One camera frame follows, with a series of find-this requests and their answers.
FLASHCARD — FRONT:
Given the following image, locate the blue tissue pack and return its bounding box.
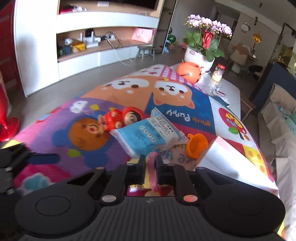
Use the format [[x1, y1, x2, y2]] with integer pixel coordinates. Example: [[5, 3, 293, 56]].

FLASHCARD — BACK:
[[110, 108, 189, 158]]

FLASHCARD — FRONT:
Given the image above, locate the purple orchid flower pot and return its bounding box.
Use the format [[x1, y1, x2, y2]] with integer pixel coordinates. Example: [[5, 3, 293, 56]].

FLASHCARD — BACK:
[[183, 14, 232, 73]]

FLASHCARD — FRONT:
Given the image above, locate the round wall clock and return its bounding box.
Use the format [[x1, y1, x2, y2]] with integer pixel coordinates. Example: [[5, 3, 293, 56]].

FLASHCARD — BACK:
[[241, 22, 250, 33]]

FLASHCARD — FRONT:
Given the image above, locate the grey sofa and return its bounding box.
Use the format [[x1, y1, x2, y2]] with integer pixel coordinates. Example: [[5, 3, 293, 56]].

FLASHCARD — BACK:
[[258, 84, 295, 240]]

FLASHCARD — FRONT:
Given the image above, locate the colourful cartoon play mat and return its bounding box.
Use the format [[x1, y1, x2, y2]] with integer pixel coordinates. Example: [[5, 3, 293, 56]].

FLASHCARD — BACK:
[[13, 65, 278, 195]]

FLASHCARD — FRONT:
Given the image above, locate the watermelon ball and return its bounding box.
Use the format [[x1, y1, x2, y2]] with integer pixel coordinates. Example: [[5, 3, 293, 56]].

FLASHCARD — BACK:
[[166, 34, 176, 44]]

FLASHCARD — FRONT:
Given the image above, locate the green clothing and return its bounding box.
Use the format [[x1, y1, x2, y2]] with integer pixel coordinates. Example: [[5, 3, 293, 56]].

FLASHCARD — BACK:
[[276, 101, 296, 135]]

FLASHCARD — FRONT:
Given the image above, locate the pink paper bag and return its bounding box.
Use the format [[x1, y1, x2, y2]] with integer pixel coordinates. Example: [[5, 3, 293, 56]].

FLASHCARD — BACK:
[[132, 28, 154, 44]]

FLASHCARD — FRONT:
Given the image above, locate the pink cardboard box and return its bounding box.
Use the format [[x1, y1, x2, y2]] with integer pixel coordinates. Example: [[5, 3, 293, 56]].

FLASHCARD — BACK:
[[198, 136, 278, 196]]

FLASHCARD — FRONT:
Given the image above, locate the orange plastic funnel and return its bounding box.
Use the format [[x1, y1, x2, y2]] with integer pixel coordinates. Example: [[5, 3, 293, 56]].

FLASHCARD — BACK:
[[185, 133, 209, 159]]

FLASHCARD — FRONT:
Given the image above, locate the dark blue cabinet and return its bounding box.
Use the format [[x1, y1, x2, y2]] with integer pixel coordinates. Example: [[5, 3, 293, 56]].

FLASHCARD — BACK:
[[249, 63, 296, 116]]

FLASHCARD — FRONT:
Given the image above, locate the red doll toy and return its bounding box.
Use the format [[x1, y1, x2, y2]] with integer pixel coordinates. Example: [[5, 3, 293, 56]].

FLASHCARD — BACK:
[[98, 106, 144, 133]]

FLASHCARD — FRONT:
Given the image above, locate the white tv cabinet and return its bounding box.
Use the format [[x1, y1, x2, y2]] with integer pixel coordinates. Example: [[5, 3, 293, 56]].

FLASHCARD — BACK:
[[14, 1, 164, 96]]

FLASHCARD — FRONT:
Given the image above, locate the small wooden stool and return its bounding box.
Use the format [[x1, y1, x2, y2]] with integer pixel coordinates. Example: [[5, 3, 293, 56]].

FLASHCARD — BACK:
[[136, 46, 156, 61]]

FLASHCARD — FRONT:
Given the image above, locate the Hello Kitty camera keychain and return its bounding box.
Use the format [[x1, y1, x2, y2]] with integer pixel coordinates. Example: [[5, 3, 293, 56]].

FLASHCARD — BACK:
[[127, 152, 174, 197]]

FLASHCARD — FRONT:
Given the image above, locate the candy jar red lid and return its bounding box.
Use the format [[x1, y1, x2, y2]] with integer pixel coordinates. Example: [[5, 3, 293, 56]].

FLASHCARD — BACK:
[[211, 64, 226, 82]]

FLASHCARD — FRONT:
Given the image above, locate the dining chair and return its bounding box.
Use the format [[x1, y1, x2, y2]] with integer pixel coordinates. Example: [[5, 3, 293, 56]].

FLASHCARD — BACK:
[[230, 43, 251, 75]]

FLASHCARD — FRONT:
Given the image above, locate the orange round bucket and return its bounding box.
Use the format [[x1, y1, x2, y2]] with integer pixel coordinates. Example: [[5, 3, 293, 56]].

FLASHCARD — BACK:
[[177, 61, 202, 84]]

